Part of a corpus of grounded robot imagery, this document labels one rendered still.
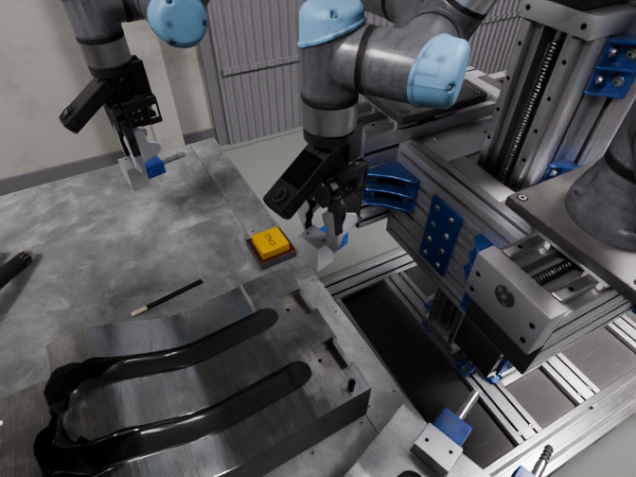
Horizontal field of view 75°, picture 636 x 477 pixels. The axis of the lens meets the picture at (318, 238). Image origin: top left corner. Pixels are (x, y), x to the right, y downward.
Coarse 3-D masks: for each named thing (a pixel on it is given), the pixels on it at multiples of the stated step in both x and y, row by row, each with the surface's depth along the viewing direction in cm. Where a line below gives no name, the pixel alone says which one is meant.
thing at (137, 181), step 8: (184, 152) 91; (120, 160) 85; (128, 160) 85; (152, 160) 87; (160, 160) 87; (168, 160) 89; (128, 168) 83; (152, 168) 86; (160, 168) 87; (128, 176) 84; (136, 176) 85; (144, 176) 86; (152, 176) 87; (136, 184) 86; (144, 184) 87
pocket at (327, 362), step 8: (320, 344) 63; (328, 344) 64; (336, 344) 64; (312, 352) 63; (320, 352) 64; (328, 352) 64; (336, 352) 64; (320, 360) 64; (328, 360) 63; (336, 360) 63; (344, 360) 62; (328, 368) 62; (336, 368) 62; (328, 376) 62
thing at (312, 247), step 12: (312, 228) 70; (324, 228) 72; (300, 240) 70; (312, 240) 68; (324, 240) 69; (300, 252) 72; (312, 252) 69; (324, 252) 69; (312, 264) 71; (324, 264) 71
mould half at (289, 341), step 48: (240, 288) 70; (288, 288) 70; (96, 336) 59; (144, 336) 62; (192, 336) 64; (288, 336) 63; (336, 336) 63; (144, 384) 55; (192, 384) 58; (240, 384) 58; (336, 384) 58; (0, 432) 56; (96, 432) 49; (240, 432) 54; (288, 432) 54
